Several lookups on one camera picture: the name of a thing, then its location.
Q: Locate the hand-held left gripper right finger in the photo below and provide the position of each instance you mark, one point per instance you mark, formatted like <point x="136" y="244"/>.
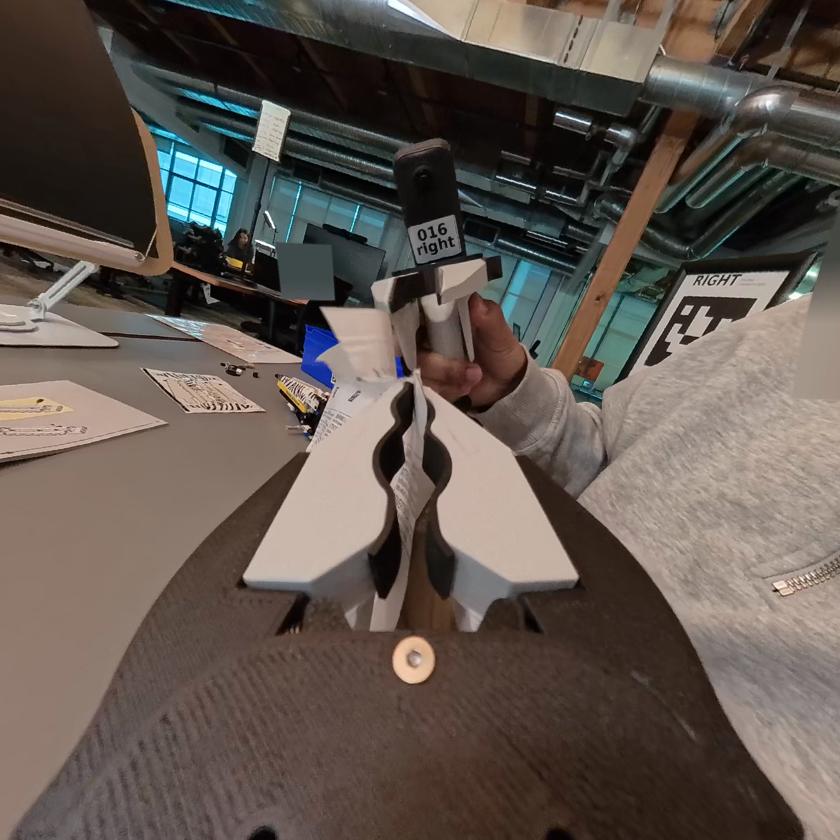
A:
<point x="505" y="525"/>

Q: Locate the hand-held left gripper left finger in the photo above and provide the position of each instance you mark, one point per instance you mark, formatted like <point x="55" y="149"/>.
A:
<point x="321" y="518"/>

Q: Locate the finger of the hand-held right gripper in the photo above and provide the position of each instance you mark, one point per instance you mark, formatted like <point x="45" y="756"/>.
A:
<point x="407" y="328"/>
<point x="459" y="279"/>

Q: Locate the white paper parts bag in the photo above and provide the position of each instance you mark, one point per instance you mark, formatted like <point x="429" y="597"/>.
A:
<point x="358" y="348"/>

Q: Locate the instruction booklet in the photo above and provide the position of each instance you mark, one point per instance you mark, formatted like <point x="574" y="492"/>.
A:
<point x="79" y="426"/>

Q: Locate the person's right forearm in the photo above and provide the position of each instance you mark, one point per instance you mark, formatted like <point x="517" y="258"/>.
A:
<point x="558" y="426"/>

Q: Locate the yellow zebra lego model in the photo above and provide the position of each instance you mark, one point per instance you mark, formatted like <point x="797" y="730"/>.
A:
<point x="298" y="397"/>

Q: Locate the small lego axle assembly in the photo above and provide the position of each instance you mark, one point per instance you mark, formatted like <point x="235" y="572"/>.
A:
<point x="235" y="368"/>

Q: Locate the person's right hand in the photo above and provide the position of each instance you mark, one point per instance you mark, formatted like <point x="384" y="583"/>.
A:
<point x="499" y="367"/>

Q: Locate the black computer monitor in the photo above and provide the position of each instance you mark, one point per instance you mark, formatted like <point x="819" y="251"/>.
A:
<point x="358" y="262"/>

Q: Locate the blue plastic bin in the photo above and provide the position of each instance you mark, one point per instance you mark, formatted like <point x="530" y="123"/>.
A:
<point x="318" y="354"/>

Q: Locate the hanging white paper note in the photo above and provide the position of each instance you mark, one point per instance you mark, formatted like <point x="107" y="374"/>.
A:
<point x="271" y="130"/>

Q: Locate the zebra sticker sheet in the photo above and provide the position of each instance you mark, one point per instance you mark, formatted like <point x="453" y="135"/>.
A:
<point x="203" y="390"/>

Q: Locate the white printed paper sheet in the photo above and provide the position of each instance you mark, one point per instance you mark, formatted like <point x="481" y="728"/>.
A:
<point x="223" y="338"/>

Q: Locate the black framed marker sign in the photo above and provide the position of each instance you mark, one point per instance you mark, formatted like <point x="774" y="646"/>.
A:
<point x="715" y="315"/>

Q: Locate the white tablet stand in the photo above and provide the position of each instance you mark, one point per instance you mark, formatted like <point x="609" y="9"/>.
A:
<point x="46" y="328"/>

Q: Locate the wood-backed black panel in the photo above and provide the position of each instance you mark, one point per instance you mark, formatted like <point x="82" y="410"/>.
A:
<point x="72" y="118"/>

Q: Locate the wooden support post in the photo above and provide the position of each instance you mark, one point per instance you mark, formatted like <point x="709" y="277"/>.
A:
<point x="623" y="243"/>

